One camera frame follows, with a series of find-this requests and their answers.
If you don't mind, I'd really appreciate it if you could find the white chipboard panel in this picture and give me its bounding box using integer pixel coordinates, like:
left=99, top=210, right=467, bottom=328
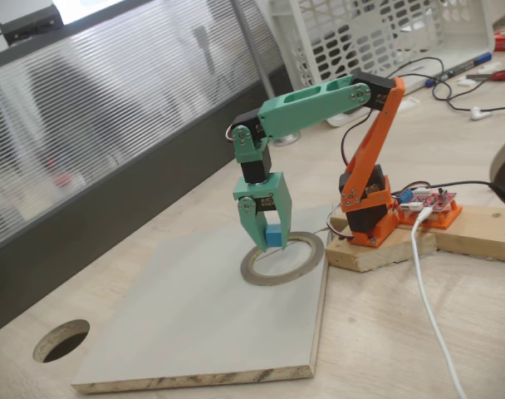
left=71, top=203, right=335, bottom=395

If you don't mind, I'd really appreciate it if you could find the long wooden plank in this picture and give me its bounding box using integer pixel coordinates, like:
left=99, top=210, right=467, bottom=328
left=433, top=202, right=505, bottom=264

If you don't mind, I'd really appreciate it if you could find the black power cable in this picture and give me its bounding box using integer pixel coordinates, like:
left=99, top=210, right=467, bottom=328
left=401, top=179, right=494, bottom=196

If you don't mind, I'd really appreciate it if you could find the metal partition post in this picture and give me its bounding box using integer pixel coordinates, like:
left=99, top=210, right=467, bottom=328
left=230, top=0, right=278, bottom=99

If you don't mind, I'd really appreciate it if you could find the frosted striped glass partition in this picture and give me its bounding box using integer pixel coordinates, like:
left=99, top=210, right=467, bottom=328
left=0, top=0, right=297, bottom=338

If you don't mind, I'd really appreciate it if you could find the white plastic basket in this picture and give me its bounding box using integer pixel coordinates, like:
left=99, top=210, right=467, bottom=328
left=268, top=0, right=497, bottom=91

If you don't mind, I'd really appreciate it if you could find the grey ring of tape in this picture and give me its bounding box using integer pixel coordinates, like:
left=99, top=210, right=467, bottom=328
left=239, top=231, right=325, bottom=287

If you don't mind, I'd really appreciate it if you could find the black box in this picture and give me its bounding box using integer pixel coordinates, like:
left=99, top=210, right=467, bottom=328
left=0, top=3, right=65, bottom=45

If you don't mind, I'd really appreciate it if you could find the blue marker pen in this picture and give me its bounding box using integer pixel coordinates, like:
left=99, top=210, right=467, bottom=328
left=425, top=52, right=494, bottom=87

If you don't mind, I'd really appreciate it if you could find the red controller board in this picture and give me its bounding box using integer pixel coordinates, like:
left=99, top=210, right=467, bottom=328
left=396, top=187, right=459, bottom=217

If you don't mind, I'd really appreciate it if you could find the white flat object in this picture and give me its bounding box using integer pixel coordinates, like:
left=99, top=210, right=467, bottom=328
left=326, top=111, right=364, bottom=128

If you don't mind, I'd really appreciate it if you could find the thin servo cable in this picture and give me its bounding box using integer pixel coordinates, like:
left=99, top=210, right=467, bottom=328
left=341, top=111, right=374, bottom=167

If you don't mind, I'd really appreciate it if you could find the white usb cable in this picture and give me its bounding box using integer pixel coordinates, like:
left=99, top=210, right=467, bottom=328
left=409, top=206, right=468, bottom=399

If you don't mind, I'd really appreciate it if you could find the blue cube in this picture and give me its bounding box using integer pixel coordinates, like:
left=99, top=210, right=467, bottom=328
left=264, top=224, right=283, bottom=247

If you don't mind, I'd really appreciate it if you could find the round metal disc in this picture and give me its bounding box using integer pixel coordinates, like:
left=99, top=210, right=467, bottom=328
left=272, top=131, right=302, bottom=147

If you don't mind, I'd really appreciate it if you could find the wooden base block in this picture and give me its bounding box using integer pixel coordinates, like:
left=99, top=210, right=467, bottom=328
left=325, top=214, right=439, bottom=273

